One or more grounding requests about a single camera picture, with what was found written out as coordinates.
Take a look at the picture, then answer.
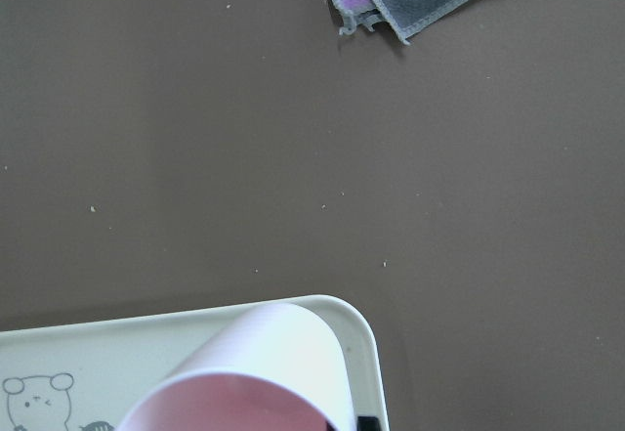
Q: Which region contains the cream rabbit tray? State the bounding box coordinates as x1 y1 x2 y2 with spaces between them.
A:
1 295 389 430

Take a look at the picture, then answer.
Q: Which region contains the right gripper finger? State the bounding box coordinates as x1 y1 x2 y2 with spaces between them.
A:
356 415 380 431

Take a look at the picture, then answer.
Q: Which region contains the pink plastic cup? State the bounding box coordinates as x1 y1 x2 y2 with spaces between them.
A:
118 303 357 430

